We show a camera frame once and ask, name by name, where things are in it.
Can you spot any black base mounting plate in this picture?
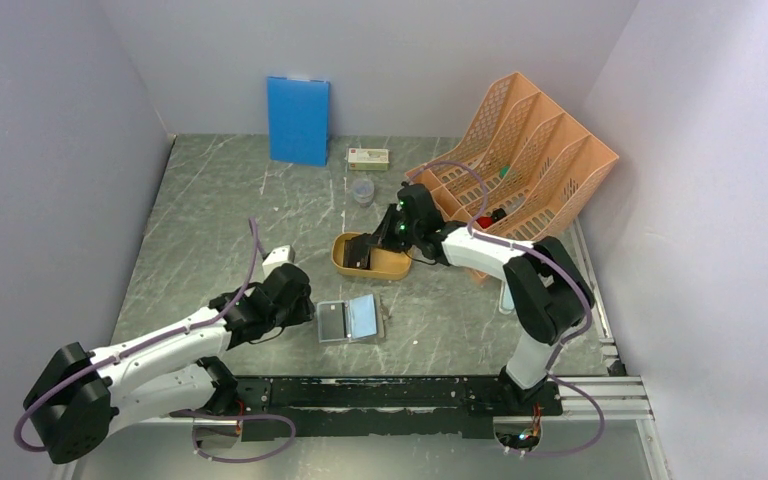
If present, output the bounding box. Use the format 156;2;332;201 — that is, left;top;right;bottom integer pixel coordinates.
196;375;563;441

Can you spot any small white red box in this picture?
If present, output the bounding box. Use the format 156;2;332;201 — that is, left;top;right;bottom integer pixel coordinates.
346;148;390;171

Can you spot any yellow oval tray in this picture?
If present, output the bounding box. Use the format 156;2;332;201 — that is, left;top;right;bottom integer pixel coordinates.
331;232;413;281

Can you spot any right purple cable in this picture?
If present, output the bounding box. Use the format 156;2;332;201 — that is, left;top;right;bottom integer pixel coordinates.
400;160;605;460

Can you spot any light blue card on table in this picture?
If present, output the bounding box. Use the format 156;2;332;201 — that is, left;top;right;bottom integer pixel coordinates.
498;282;515;315

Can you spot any small clear plastic cup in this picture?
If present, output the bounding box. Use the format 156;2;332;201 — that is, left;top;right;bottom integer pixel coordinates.
350;177;375;208

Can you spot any orange file organizer rack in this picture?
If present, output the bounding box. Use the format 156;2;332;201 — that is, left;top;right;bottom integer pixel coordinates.
406;72;619;241

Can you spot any black credit card stack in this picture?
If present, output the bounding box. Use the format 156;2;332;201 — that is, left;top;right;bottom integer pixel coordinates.
342;234;371;270

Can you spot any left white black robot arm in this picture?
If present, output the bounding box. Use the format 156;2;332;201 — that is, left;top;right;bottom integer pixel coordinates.
14;245;314;464

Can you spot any red black object in rack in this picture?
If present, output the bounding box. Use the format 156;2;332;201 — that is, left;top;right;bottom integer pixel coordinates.
476;208;507;230

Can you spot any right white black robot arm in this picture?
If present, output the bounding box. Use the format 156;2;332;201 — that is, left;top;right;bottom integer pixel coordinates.
368;183;595;414

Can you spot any blue board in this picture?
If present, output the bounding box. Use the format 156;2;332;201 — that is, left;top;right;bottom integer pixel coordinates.
266;76;330;167

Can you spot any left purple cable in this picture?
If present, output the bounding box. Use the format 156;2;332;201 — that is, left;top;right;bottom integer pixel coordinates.
14;217;298;465

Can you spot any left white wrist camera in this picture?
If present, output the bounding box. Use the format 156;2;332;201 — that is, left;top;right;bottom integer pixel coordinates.
262;245;295;270

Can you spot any purple cable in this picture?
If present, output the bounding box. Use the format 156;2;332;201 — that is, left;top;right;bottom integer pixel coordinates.
400;160;605;460
14;217;298;465

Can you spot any grey card holder wallet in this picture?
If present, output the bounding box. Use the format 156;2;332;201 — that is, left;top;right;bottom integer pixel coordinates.
315;294;387;344

